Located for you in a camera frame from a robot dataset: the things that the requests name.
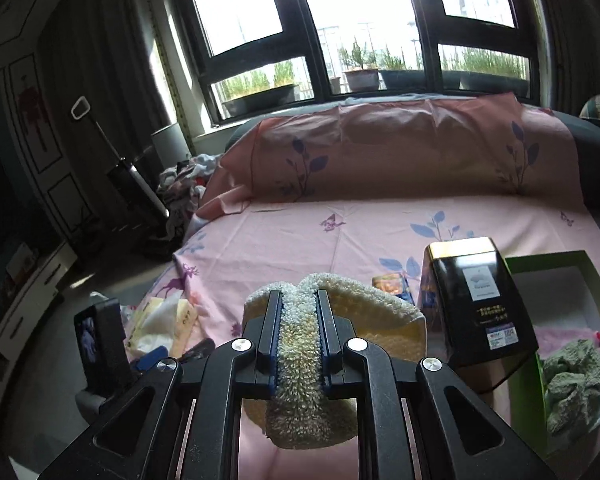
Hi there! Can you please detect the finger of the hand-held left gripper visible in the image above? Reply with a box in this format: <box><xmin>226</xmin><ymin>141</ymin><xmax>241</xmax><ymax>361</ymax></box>
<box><xmin>179</xmin><ymin>338</ymin><xmax>216</xmax><ymax>362</ymax></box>
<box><xmin>132</xmin><ymin>346</ymin><xmax>165</xmax><ymax>375</ymax></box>

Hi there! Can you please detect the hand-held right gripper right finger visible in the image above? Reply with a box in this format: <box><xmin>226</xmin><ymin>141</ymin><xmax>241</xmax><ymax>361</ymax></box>
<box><xmin>315</xmin><ymin>290</ymin><xmax>557</xmax><ymax>480</ymax></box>

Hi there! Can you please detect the yellow and white towel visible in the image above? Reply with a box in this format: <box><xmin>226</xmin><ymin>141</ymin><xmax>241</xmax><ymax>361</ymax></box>
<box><xmin>242</xmin><ymin>272</ymin><xmax>427</xmax><ymax>450</ymax></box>

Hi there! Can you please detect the long grey planter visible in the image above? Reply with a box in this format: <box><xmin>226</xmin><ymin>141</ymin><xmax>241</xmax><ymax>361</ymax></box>
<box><xmin>221</xmin><ymin>82</ymin><xmax>301</xmax><ymax>117</ymax></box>
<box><xmin>460</xmin><ymin>72</ymin><xmax>531</xmax><ymax>97</ymax></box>

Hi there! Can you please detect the white cylinder lamp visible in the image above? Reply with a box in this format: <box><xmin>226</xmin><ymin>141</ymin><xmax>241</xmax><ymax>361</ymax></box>
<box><xmin>150</xmin><ymin>122</ymin><xmax>190</xmax><ymax>166</ymax></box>

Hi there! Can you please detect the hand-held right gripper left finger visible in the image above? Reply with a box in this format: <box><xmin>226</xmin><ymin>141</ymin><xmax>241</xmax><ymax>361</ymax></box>
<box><xmin>37</xmin><ymin>291</ymin><xmax>285</xmax><ymax>480</ymax></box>

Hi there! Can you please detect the grey curtain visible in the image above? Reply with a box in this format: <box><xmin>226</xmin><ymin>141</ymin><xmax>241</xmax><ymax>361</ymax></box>
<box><xmin>525</xmin><ymin>0</ymin><xmax>600</xmax><ymax>111</ymax></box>
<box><xmin>40</xmin><ymin>0</ymin><xmax>201</xmax><ymax>221</ymax></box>

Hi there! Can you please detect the pink leaf-print pillow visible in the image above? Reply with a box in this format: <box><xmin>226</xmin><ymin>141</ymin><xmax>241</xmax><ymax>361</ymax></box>
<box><xmin>195</xmin><ymin>92</ymin><xmax>588</xmax><ymax>218</ymax></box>

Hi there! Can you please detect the green knit cloth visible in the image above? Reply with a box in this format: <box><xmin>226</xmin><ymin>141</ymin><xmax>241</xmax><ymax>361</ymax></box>
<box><xmin>540</xmin><ymin>339</ymin><xmax>600</xmax><ymax>436</ymax></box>

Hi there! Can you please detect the yellow soft tissue pack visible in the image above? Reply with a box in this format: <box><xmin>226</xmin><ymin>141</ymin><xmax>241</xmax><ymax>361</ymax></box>
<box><xmin>125</xmin><ymin>294</ymin><xmax>201</xmax><ymax>361</ymax></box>

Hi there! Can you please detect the blue and orange tissue packet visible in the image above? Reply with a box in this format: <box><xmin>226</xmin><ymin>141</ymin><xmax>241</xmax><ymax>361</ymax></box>
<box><xmin>371</xmin><ymin>272</ymin><xmax>423</xmax><ymax>321</ymax></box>

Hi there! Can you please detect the grey upholstered headboard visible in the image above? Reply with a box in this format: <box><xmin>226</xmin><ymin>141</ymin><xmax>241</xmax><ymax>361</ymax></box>
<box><xmin>550</xmin><ymin>107</ymin><xmax>600</xmax><ymax>231</ymax></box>

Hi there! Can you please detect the dark round planter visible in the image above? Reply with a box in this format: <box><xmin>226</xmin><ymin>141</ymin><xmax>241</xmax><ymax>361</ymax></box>
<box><xmin>380</xmin><ymin>67</ymin><xmax>428</xmax><ymax>91</ymax></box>

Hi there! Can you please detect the dark framed window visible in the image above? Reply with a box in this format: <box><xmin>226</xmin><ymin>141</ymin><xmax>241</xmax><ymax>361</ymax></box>
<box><xmin>172</xmin><ymin>0</ymin><xmax>543</xmax><ymax>128</ymax></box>

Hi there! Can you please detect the pink printed bed sheet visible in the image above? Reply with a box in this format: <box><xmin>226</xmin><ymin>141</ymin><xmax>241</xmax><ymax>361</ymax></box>
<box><xmin>172</xmin><ymin>192</ymin><xmax>600</xmax><ymax>480</ymax></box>

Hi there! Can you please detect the white low tv stand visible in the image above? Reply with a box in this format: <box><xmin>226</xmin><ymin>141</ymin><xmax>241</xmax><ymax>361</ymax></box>
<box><xmin>0</xmin><ymin>240</ymin><xmax>78</xmax><ymax>431</ymax></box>

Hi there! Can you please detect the pile of clothes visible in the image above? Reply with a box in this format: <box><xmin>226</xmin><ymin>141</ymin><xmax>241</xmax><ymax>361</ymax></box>
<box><xmin>156</xmin><ymin>152</ymin><xmax>226</xmax><ymax>241</ymax></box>

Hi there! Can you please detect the dark panelled cabinet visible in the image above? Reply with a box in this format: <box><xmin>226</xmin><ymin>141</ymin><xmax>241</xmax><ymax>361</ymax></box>
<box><xmin>0</xmin><ymin>45</ymin><xmax>101</xmax><ymax>251</ymax></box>

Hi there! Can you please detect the black stick vacuum cleaner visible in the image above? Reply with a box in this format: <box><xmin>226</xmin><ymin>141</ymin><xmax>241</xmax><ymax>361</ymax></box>
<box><xmin>70</xmin><ymin>96</ymin><xmax>173</xmax><ymax>241</ymax></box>

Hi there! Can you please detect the round clay plant pot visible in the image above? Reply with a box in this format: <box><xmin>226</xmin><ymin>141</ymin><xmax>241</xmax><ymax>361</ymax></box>
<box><xmin>342</xmin><ymin>67</ymin><xmax>381</xmax><ymax>93</ymax></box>

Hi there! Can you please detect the green cardboard box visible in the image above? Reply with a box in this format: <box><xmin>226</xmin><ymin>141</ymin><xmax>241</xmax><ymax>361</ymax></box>
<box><xmin>505</xmin><ymin>250</ymin><xmax>600</xmax><ymax>461</ymax></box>

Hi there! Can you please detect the black and gold tea tin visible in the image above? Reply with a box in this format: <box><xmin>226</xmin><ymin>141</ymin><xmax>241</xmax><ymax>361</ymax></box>
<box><xmin>422</xmin><ymin>236</ymin><xmax>540</xmax><ymax>368</ymax></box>

